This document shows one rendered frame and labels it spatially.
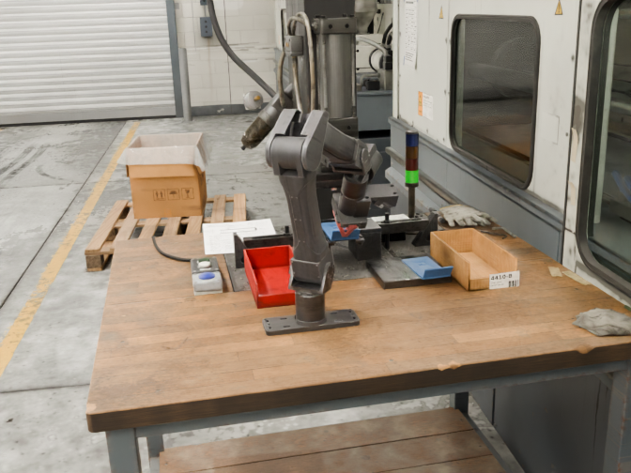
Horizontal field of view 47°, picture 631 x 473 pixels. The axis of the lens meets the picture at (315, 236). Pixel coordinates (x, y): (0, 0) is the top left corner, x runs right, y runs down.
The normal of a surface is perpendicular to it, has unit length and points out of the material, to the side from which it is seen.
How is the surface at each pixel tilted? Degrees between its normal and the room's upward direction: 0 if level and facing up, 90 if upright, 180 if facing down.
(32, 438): 0
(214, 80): 90
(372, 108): 90
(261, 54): 90
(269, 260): 90
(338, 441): 0
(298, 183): 104
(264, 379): 0
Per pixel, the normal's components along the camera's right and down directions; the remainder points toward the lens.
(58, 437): -0.04, -0.95
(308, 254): -0.45, 0.50
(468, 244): 0.20, 0.29
